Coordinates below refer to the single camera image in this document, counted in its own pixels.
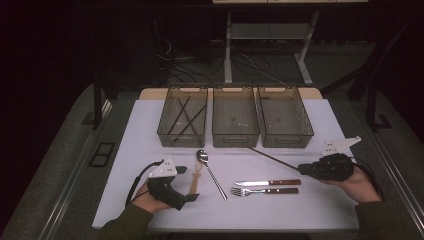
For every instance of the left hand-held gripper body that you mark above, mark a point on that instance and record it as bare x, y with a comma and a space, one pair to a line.
163, 190

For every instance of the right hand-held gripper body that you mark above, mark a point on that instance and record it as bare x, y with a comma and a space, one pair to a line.
333, 168

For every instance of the light wooden spoon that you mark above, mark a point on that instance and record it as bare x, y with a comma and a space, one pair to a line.
194, 181

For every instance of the metal spoon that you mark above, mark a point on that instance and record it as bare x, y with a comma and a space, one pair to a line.
202, 156

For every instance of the brown wooden chopstick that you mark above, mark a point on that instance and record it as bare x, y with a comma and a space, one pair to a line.
192, 124
273, 159

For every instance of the translucent brown plastic bin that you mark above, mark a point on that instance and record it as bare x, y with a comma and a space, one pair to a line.
235, 116
166, 106
285, 116

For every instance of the person's left hand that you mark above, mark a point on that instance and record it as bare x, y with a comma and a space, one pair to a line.
148, 201

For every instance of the person's right hand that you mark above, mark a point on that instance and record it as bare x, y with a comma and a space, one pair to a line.
361, 188

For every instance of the white table mat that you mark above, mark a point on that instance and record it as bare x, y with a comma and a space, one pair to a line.
233, 213

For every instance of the black upright stand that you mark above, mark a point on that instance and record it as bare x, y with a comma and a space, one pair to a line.
370, 106
97, 106

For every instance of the black slanted stand bar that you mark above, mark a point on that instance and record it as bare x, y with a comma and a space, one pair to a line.
366, 76

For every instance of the white metal desk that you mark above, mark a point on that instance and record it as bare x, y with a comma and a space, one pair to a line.
228, 50

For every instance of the aluminium rail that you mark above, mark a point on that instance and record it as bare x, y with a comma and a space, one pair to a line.
106, 108
397, 176

